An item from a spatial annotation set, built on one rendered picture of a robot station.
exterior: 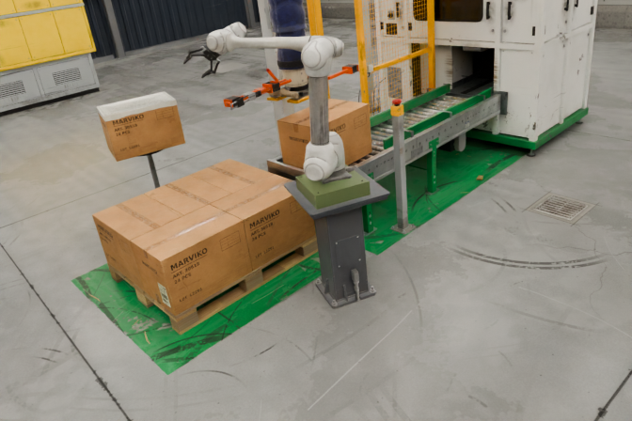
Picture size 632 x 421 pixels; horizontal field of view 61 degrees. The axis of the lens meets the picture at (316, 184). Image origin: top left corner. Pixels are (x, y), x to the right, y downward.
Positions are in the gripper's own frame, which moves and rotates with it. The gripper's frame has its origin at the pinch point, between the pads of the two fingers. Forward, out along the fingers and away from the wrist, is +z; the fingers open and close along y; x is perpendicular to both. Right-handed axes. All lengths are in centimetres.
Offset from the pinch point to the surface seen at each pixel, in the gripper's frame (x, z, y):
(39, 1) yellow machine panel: 577, 460, -53
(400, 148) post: 16, -47, 150
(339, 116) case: 32, -25, 108
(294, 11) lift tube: 52, -49, 33
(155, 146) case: 75, 135, 56
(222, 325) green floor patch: -101, 72, 99
